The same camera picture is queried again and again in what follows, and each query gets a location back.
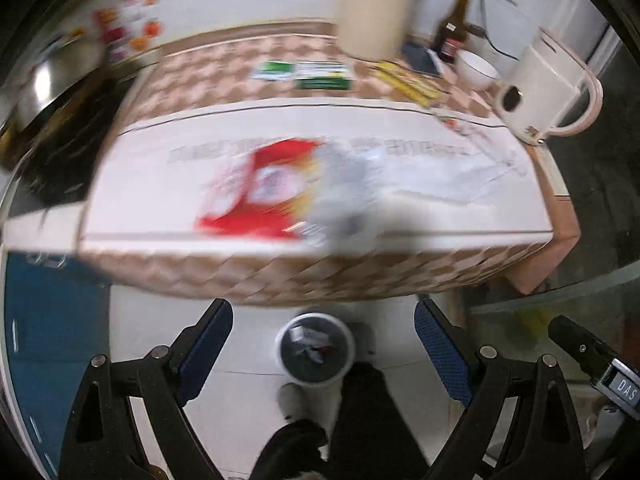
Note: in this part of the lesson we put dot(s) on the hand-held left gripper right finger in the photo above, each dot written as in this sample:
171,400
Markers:
441,355

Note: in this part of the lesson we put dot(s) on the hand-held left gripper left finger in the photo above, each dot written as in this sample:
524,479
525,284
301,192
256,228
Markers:
210,345

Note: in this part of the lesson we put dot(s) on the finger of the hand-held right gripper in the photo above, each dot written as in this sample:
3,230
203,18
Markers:
580,347

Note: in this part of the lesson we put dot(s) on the white round trash bin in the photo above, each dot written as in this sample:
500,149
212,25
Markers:
292,362

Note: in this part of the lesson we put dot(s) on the red snack packet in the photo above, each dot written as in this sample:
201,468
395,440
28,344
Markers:
260,185

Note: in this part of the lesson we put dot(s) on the clear plastic bag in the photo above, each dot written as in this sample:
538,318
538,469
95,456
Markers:
345,195

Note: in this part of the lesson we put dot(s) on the person's right leg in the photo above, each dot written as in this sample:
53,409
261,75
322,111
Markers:
372,425

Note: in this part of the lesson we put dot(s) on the person's leg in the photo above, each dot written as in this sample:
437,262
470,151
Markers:
290,452
372,425

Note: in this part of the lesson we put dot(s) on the white slipper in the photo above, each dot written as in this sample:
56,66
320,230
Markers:
292,400

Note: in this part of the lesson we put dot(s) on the person's left leg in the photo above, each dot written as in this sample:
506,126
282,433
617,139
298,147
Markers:
290,452

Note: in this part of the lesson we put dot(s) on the blue cabinet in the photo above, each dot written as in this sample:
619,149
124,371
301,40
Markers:
50,340

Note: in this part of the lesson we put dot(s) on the black cooktop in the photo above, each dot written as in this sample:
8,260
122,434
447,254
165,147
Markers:
70,155

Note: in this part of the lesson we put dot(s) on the white electric kettle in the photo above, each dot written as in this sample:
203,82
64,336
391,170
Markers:
540,80

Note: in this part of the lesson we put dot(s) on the yellow packets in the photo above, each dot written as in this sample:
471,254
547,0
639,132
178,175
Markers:
410,82

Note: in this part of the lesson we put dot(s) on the green and white packet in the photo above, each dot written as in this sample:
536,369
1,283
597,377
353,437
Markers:
272,71

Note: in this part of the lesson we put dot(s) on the brown checkered tablecloth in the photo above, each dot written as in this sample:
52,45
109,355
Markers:
225,60

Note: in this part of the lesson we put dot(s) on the white bowl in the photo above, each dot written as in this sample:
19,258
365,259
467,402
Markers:
475,67

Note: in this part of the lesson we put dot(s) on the green box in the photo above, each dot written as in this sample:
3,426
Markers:
325,77

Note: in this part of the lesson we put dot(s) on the dark blue box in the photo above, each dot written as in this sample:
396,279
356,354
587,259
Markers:
422,57

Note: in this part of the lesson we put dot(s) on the metal pot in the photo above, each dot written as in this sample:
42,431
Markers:
55,85

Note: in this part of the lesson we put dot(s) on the brown glass bottle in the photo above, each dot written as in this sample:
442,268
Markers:
452,30

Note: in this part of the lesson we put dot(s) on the fridge magnets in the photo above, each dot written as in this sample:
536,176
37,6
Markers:
127,25

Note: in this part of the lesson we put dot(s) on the cream utensil holder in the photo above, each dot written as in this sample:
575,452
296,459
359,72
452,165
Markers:
375,15

